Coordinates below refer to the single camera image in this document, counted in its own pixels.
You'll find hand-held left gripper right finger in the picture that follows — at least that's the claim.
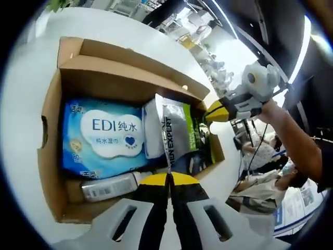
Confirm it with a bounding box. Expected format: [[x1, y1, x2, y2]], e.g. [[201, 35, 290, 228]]
[[170, 171, 291, 250]]

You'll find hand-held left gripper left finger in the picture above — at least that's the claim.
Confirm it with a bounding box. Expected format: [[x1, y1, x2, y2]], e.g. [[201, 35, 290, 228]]
[[49, 171, 181, 250]]

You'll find silver grey sachet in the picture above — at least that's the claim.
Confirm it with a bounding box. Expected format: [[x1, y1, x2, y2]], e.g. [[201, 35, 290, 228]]
[[155, 93, 193, 174]]

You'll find silver white bottle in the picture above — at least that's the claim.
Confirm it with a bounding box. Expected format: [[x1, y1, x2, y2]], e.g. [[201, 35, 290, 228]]
[[81, 171, 153, 203]]

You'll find blue wet wipes pack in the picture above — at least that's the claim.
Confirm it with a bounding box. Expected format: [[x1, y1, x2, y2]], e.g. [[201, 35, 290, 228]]
[[61, 98, 157, 180]]

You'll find brown cardboard shoe box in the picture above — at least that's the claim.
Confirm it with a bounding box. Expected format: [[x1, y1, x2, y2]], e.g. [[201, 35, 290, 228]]
[[37, 36, 226, 224]]

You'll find person's right hand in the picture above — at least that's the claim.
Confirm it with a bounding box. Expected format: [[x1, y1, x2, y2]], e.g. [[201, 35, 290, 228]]
[[256, 100, 284, 125]]

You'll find green packet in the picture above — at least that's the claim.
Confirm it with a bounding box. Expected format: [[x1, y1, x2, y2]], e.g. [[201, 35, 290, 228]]
[[173, 103, 221, 175]]

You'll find white cotton pad pack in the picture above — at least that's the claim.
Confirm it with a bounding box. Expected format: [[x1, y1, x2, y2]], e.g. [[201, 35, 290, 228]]
[[142, 98, 167, 159]]

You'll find blue white display board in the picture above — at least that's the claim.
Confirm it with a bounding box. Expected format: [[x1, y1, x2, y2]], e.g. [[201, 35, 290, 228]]
[[273, 179, 325, 235]]

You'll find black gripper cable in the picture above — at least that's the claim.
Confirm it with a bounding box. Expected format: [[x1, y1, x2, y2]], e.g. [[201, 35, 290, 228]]
[[244, 121, 268, 180]]

